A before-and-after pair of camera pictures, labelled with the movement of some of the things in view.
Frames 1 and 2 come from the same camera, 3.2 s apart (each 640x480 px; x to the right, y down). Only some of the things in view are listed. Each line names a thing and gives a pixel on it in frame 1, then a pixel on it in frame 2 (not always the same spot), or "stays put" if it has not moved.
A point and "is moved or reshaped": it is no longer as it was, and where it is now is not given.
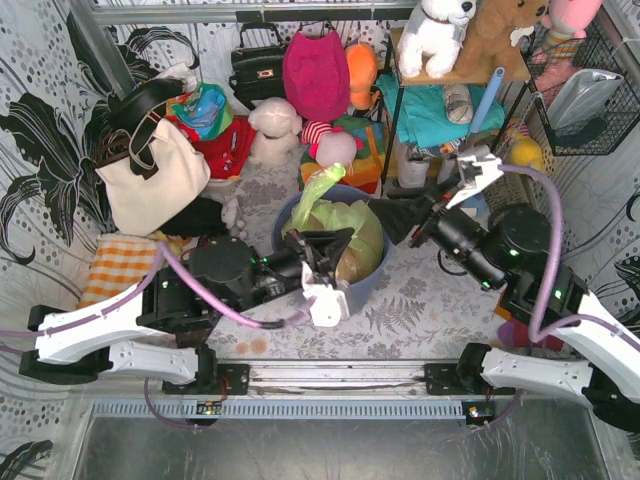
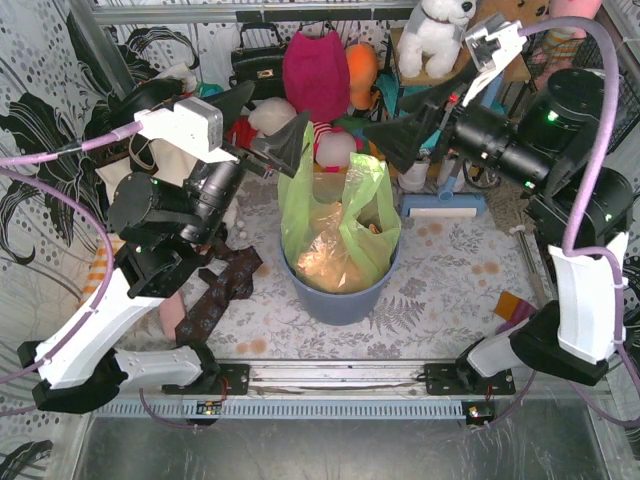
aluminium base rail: (348, 380) stays put
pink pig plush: (330, 144) stays put
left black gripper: (310, 251) → (245, 161)
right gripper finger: (415, 193) → (432, 98)
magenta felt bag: (316, 75) stays put
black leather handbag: (258, 65) stays put
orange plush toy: (361, 65) stays put
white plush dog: (433, 43) stays put
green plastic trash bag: (315, 212) is moved or reshaped
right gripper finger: (400, 215) → (403, 138)
